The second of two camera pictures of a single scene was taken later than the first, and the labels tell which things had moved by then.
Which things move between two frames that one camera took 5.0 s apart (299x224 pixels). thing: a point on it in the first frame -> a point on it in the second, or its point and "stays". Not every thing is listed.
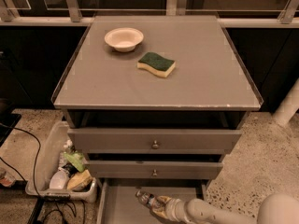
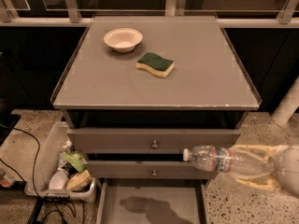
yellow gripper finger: [163, 199] -> [263, 152]
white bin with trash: [48, 152] stays
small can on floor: [7, 179] stays
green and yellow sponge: [156, 63] stays
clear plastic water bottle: [148, 199] -> [239, 161]
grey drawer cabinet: [156, 102] stays
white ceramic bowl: [123, 39] stays
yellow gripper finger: [162, 211] -> [259, 183]
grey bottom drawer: [117, 202] stays
